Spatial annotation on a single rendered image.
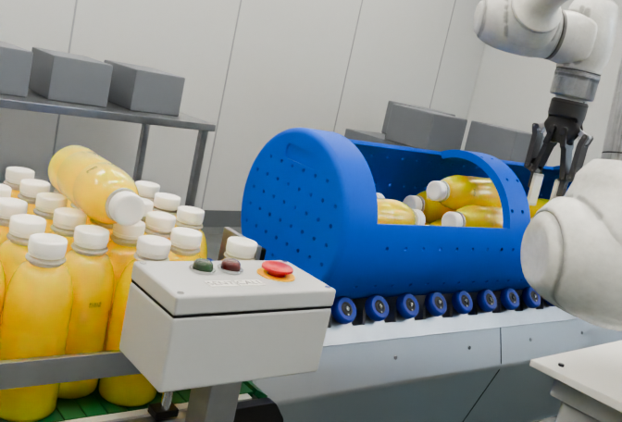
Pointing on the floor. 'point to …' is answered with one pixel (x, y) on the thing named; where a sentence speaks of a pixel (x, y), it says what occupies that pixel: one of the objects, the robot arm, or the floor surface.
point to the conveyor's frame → (257, 411)
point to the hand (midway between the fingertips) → (544, 193)
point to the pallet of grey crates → (444, 133)
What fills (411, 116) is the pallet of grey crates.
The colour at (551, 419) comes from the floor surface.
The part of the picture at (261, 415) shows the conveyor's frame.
